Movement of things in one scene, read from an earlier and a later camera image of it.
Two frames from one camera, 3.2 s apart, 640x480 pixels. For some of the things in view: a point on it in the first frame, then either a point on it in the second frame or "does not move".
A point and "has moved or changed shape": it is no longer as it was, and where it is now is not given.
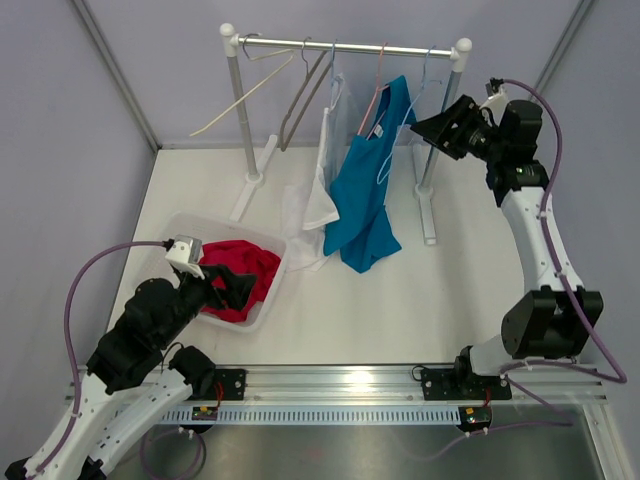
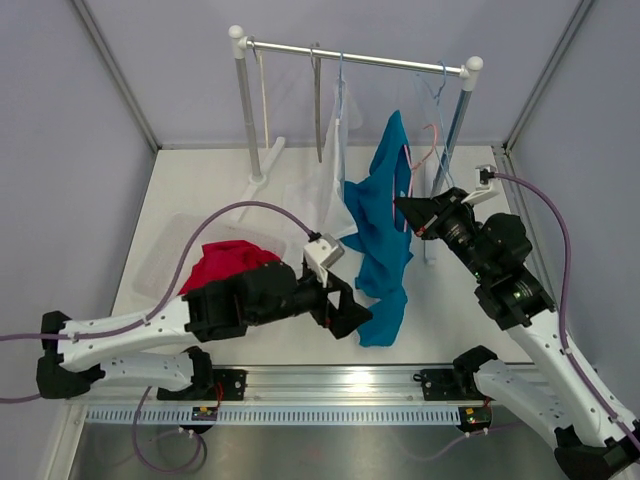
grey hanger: x=284 y=145 -> x=317 y=59
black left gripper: x=238 y=286 -> x=348 y=316
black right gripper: x=438 y=129 -> x=422 y=213
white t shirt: x=312 y=209 has moved or changed shape
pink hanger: x=377 y=91 -> x=411 y=174
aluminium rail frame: x=398 y=385 does not move
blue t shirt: x=358 y=226 -> x=383 y=237
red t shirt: x=242 y=257 does not move
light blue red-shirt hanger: x=423 y=81 -> x=441 y=125
